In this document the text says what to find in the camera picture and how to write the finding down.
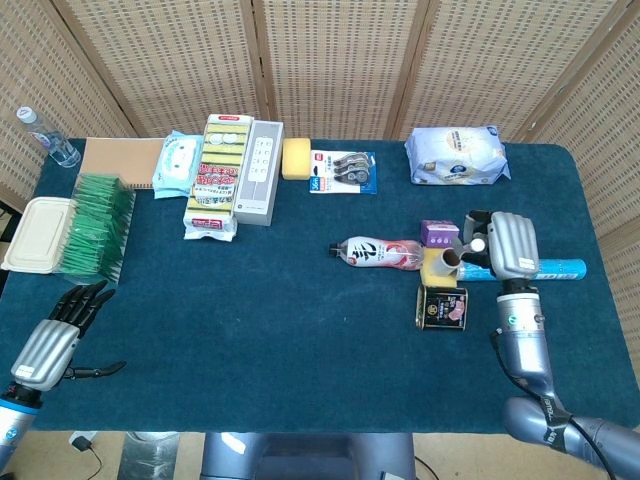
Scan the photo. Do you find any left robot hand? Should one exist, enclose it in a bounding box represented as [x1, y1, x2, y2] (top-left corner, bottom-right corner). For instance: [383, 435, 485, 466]
[10, 279, 128, 393]

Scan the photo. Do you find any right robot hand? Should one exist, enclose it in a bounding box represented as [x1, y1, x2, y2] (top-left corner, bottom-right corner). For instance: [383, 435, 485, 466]
[459, 209, 542, 281]

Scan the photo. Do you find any clear plastic tube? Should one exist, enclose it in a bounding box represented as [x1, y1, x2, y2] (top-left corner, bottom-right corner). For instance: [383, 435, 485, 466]
[452, 238, 487, 262]

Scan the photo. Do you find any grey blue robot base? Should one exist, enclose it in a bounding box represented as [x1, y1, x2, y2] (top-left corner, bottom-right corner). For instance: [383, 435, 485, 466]
[201, 431, 416, 480]

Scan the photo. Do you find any light blue wrapped roll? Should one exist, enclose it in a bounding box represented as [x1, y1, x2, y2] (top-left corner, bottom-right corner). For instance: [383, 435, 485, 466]
[458, 257, 588, 283]

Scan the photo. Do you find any white lint roller refill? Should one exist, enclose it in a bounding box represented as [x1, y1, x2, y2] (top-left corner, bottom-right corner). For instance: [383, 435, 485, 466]
[430, 249, 463, 278]

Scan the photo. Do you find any small purple box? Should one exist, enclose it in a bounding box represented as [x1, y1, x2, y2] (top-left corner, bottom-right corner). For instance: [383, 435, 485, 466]
[420, 219, 462, 249]

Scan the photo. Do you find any yellow sponge with green pad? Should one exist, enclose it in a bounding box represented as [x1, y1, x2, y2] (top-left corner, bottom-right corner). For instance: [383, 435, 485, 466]
[418, 247, 459, 290]

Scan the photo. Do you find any black gold luncheon meat can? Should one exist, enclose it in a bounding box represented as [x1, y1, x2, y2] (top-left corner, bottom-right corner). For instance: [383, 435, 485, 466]
[414, 285, 470, 331]

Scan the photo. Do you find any blue white tissue pack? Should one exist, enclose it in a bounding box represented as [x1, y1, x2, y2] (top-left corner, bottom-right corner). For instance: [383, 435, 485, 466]
[403, 124, 512, 186]

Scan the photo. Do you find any beige lidded food container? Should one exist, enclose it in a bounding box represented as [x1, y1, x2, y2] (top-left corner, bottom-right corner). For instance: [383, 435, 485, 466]
[0, 196, 76, 274]

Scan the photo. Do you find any pink drink bottle black cap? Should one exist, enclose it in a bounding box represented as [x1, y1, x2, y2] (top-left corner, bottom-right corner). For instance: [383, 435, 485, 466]
[328, 235, 427, 273]

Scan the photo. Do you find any clear box of green sachets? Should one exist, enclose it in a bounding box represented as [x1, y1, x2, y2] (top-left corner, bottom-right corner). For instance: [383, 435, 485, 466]
[58, 173, 137, 286]

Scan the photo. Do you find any shiny metal stand leg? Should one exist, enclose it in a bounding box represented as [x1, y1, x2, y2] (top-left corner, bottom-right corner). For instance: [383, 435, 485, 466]
[121, 431, 181, 480]

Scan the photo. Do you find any correction tape blister pack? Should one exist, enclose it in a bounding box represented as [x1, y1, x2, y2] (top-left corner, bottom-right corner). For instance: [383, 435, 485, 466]
[307, 149, 379, 195]

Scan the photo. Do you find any brown spiral notebook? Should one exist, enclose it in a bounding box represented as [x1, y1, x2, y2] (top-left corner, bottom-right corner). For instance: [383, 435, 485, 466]
[79, 137, 165, 192]

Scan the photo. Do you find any clear plastic water bottle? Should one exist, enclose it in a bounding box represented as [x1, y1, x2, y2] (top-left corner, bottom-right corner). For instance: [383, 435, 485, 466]
[15, 105, 82, 168]

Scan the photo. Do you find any light blue wet wipes pack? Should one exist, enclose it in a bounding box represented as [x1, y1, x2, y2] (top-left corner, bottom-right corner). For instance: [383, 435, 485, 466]
[151, 129, 205, 200]

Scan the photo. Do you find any plain yellow sponge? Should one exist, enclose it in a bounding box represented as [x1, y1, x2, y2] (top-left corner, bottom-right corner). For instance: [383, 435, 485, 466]
[281, 138, 313, 180]

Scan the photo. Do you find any dark blue table mat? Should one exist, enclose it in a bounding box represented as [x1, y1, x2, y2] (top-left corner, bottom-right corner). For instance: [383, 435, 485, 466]
[0, 138, 640, 435]

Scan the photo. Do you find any yellow green sponge multipack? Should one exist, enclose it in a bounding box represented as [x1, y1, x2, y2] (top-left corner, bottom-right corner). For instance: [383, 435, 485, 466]
[182, 113, 255, 243]

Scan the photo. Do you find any woven folding screen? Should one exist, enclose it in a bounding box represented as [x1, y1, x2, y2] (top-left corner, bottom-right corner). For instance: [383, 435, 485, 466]
[0, 0, 640, 361]

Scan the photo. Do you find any white power strip box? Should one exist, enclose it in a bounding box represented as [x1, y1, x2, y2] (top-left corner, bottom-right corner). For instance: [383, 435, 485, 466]
[232, 119, 285, 227]

